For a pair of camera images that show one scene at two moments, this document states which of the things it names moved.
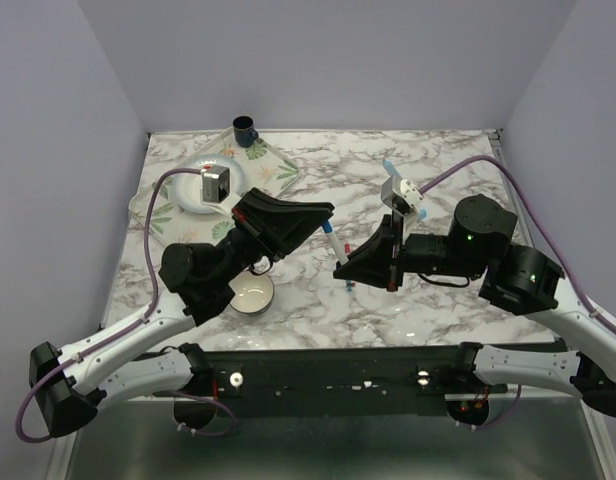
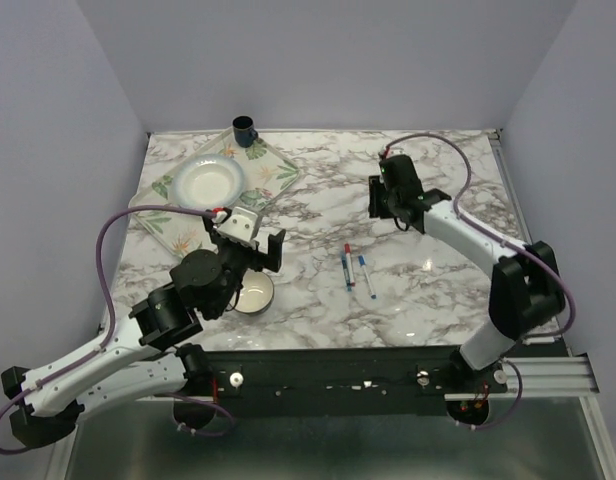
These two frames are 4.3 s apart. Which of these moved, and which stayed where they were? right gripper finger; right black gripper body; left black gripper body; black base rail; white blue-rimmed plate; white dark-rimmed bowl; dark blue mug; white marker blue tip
Moved: right black gripper body; white marker blue tip; right gripper finger
Stayed: black base rail; left black gripper body; white dark-rimmed bowl; white blue-rimmed plate; dark blue mug
